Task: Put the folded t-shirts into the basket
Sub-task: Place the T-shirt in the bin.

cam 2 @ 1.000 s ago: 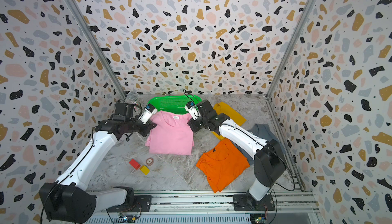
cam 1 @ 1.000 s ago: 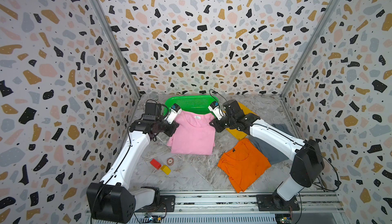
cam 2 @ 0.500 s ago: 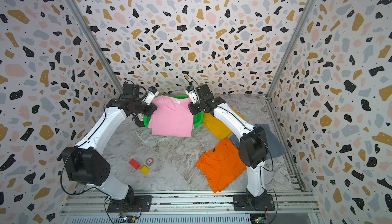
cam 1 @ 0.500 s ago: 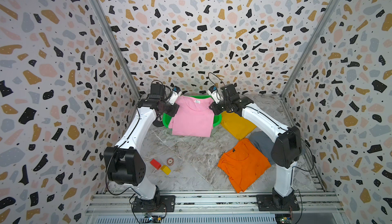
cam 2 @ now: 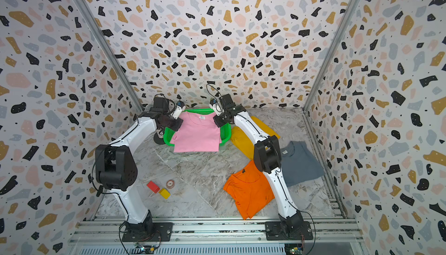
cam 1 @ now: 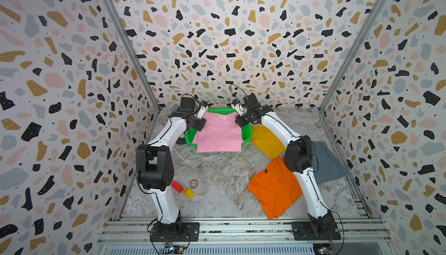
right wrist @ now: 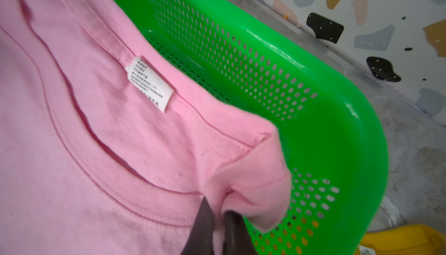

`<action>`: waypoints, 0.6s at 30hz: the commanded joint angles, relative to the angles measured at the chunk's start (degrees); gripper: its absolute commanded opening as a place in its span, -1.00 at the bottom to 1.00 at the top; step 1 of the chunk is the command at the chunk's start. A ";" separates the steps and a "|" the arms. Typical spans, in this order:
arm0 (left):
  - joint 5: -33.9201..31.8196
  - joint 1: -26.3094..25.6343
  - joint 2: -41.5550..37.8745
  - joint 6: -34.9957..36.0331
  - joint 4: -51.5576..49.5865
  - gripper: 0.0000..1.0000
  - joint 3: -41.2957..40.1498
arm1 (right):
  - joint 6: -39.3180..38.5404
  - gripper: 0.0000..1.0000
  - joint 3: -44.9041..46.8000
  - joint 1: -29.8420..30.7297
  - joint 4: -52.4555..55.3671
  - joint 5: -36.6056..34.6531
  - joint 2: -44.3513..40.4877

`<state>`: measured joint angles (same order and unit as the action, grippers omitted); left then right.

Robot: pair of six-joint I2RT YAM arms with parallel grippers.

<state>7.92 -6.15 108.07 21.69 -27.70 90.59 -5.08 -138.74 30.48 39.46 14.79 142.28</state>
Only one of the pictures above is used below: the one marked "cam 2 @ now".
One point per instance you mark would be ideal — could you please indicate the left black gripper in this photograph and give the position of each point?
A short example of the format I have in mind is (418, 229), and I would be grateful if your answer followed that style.
(175, 126)

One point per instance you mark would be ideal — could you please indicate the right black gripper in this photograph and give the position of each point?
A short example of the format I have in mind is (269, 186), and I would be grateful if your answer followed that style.
(218, 123)

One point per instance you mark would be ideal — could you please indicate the green plastic basket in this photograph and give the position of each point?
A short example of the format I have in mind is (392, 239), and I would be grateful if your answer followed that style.
(225, 131)

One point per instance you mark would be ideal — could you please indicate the pink t-shirt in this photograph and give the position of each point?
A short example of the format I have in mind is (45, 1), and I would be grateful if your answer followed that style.
(198, 133)

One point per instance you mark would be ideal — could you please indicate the orange t-shirt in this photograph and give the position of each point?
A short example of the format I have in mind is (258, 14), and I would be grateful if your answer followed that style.
(250, 190)

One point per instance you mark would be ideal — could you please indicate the grey t-shirt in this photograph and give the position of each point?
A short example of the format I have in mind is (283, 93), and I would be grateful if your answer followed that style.
(299, 164)

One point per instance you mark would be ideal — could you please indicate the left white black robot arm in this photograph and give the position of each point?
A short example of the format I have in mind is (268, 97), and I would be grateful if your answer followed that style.
(116, 170)

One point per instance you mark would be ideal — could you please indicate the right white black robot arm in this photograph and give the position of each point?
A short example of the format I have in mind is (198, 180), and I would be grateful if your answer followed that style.
(267, 159)

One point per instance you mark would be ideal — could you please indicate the sprinkle-filled clear bottle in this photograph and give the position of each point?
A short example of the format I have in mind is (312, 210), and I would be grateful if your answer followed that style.
(159, 138)

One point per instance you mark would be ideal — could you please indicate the small round tape roll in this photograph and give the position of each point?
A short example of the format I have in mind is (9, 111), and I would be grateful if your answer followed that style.
(170, 184)

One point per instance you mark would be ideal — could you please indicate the red block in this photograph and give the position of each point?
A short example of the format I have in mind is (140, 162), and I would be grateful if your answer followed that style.
(153, 187)

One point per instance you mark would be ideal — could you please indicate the yellow block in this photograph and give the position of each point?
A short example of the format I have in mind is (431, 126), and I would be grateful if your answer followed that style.
(164, 193)

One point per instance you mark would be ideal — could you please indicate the left circuit board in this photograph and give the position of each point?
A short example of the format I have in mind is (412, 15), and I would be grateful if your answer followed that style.
(145, 249)

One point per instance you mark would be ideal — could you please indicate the circuit board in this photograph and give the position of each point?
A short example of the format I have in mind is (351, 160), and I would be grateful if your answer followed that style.
(145, 249)
(294, 249)

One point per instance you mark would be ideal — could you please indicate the right circuit board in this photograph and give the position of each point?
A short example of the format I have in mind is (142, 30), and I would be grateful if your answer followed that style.
(294, 249)

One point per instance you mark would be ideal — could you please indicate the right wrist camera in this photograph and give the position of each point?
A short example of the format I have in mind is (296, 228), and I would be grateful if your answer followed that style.
(215, 106)

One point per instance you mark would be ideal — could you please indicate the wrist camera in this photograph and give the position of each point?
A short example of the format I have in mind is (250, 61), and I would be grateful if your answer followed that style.
(215, 106)
(179, 108)

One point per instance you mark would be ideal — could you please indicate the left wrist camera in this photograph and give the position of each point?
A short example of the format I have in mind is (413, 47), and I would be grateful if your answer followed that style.
(179, 108)

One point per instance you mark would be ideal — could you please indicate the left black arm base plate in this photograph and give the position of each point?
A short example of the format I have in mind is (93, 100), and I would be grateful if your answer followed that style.
(154, 231)

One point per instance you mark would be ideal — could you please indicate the aluminium rail frame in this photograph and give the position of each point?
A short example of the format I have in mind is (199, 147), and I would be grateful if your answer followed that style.
(218, 236)

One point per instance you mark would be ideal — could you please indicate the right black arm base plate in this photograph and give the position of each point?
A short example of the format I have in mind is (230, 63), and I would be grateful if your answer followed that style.
(280, 231)

